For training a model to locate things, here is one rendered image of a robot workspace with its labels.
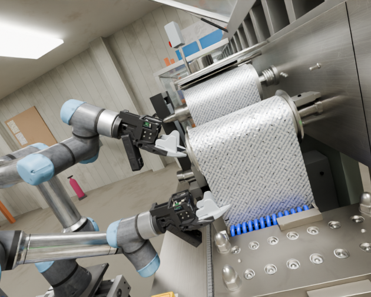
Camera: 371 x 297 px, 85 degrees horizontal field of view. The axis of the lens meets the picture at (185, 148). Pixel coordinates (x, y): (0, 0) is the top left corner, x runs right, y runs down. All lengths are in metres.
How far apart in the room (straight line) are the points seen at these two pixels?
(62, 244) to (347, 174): 0.79
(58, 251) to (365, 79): 0.80
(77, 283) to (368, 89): 1.14
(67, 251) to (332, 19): 0.82
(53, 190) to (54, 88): 4.67
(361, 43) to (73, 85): 5.14
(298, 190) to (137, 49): 4.26
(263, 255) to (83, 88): 4.95
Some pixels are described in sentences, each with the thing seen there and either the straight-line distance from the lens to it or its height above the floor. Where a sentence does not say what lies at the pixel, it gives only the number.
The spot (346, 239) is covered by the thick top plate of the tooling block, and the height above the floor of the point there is 1.03.
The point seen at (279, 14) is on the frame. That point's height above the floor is 1.50.
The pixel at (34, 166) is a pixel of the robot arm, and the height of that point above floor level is 1.39.
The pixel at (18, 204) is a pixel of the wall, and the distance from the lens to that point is 7.95.
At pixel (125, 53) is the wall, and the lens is 4.67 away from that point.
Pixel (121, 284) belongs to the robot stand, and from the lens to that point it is 1.13.
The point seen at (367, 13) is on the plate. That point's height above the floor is 1.41.
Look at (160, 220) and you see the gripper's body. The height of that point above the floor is 1.12.
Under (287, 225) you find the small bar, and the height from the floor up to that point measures 1.04.
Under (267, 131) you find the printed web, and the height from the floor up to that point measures 1.26.
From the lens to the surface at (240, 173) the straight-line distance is 0.53.
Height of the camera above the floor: 1.42
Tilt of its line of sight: 15 degrees down
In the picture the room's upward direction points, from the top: 24 degrees counter-clockwise
